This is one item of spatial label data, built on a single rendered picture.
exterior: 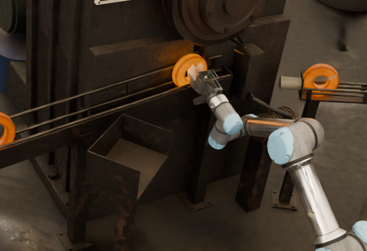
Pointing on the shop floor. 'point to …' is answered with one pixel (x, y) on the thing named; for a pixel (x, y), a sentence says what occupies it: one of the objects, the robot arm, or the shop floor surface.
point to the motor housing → (257, 166)
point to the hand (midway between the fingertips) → (190, 67)
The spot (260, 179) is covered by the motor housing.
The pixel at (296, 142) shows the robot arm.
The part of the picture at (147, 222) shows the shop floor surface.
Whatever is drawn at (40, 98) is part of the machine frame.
